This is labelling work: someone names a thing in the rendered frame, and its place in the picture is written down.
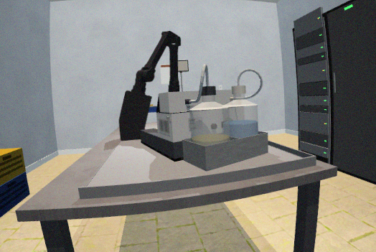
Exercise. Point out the clear plastic bottle with black cap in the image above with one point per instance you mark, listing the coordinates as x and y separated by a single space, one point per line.
209 121

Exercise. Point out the clear bottle with grey cap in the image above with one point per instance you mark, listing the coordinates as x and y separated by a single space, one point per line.
243 114

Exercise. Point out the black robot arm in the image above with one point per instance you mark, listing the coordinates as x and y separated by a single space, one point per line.
147 73

